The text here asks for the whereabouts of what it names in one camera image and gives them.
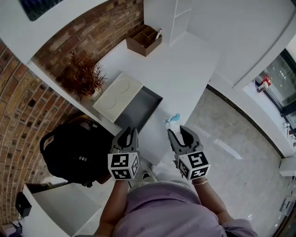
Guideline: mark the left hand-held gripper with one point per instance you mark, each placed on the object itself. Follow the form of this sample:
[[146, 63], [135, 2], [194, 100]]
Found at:
[[123, 165]]

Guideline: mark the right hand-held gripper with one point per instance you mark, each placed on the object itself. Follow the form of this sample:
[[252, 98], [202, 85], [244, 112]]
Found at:
[[194, 165]]

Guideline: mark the blue-white cloth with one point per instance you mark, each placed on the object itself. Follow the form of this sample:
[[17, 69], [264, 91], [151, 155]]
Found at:
[[172, 121]]

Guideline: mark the white box with lid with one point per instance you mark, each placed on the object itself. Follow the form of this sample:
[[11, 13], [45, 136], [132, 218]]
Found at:
[[118, 97]]

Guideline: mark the person's right forearm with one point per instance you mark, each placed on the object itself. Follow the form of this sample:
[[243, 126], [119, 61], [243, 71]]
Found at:
[[208, 199]]

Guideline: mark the person's left forearm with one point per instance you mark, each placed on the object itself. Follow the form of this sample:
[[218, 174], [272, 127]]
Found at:
[[115, 203]]

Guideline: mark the brown wooden organizer box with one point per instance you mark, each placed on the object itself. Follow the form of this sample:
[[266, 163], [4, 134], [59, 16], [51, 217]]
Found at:
[[143, 42]]

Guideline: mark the small white box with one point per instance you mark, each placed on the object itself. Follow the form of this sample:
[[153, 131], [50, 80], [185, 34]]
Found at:
[[287, 167]]

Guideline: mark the black box device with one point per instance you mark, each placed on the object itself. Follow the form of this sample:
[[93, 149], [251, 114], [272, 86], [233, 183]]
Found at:
[[23, 205]]

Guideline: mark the white plant pot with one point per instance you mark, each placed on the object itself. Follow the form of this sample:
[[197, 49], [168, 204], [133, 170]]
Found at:
[[96, 95]]

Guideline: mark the black backpack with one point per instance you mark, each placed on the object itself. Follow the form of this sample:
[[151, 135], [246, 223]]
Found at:
[[74, 155]]

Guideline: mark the person's lavender shirt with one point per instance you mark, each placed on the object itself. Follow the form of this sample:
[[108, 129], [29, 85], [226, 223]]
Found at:
[[171, 213]]

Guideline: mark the dried reddish-brown plant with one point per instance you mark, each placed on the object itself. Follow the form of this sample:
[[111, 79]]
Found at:
[[83, 74]]

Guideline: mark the white shelving desk unit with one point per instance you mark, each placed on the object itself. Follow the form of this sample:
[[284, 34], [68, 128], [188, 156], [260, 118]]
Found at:
[[196, 58]]

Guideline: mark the white counter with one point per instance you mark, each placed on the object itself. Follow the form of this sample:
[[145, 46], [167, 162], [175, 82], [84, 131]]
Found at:
[[60, 208]]

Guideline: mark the red and white bottle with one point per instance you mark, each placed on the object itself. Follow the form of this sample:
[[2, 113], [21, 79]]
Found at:
[[264, 84]]

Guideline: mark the white marker pen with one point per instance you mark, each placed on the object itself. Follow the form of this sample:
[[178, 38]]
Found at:
[[158, 34]]

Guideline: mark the black-framed window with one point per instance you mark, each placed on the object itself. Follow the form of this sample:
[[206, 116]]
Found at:
[[282, 76]]

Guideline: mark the dark blue patterned panel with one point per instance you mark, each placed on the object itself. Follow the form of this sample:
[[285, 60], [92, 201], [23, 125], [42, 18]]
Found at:
[[38, 8]]

